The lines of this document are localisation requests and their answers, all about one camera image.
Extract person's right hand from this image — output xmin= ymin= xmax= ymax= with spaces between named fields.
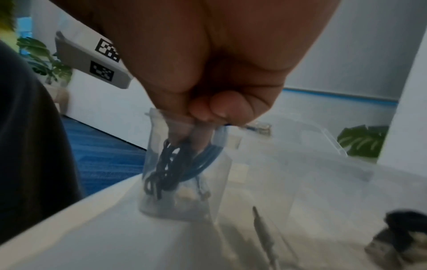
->
xmin=49 ymin=0 xmax=343 ymax=151

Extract blue network cable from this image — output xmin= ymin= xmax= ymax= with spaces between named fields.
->
xmin=180 ymin=122 xmax=273 ymax=183

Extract long black cable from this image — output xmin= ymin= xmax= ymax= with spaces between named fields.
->
xmin=143 ymin=139 xmax=201 ymax=200

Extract clear plastic storage bin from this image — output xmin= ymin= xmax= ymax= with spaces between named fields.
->
xmin=138 ymin=106 xmax=378 ymax=270

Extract person's dark trousers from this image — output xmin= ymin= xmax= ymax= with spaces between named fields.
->
xmin=0 ymin=39 xmax=84 ymax=246

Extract leafy plant in pale pot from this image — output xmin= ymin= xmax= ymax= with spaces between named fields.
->
xmin=16 ymin=36 xmax=73 ymax=114

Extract large leafy green plant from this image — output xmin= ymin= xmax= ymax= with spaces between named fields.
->
xmin=336 ymin=125 xmax=390 ymax=158

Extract round white table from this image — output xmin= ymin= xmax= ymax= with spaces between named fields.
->
xmin=0 ymin=171 xmax=427 ymax=270

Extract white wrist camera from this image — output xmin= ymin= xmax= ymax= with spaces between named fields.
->
xmin=55 ymin=26 xmax=134 ymax=90

